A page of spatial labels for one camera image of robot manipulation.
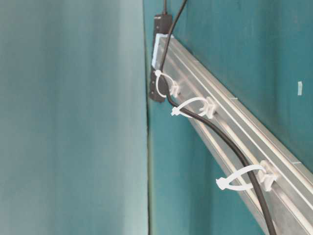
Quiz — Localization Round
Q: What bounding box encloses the black USB cable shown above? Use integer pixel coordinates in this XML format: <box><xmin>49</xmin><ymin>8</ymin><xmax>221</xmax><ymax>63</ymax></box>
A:
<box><xmin>158</xmin><ymin>0</ymin><xmax>277</xmax><ymax>235</ymax></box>

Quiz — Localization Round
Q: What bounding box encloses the black USB hub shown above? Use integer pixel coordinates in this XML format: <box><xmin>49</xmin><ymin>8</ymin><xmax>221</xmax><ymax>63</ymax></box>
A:
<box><xmin>149</xmin><ymin>13</ymin><xmax>173</xmax><ymax>102</ymax></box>

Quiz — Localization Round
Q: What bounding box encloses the teal table cloth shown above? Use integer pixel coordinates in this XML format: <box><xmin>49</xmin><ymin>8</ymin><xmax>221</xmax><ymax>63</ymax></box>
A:
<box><xmin>0</xmin><ymin>0</ymin><xmax>313</xmax><ymax>235</ymax></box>

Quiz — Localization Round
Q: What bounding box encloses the white ring near hub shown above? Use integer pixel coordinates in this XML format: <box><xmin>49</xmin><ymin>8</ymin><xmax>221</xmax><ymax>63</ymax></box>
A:
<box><xmin>154</xmin><ymin>70</ymin><xmax>181</xmax><ymax>101</ymax></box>

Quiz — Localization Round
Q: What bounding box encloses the white middle ring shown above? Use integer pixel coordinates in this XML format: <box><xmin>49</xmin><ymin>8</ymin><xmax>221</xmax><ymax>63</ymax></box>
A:
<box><xmin>171</xmin><ymin>96</ymin><xmax>217</xmax><ymax>119</ymax></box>

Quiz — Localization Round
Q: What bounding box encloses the white ring far end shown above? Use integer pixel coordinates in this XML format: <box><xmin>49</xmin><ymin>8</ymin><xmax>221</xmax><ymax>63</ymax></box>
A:
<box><xmin>216</xmin><ymin>160</ymin><xmax>279</xmax><ymax>192</ymax></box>

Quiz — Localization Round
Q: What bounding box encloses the silver aluminium rail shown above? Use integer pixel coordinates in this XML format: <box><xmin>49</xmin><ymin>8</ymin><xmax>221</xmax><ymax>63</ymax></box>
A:
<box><xmin>163</xmin><ymin>38</ymin><xmax>313</xmax><ymax>235</ymax></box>

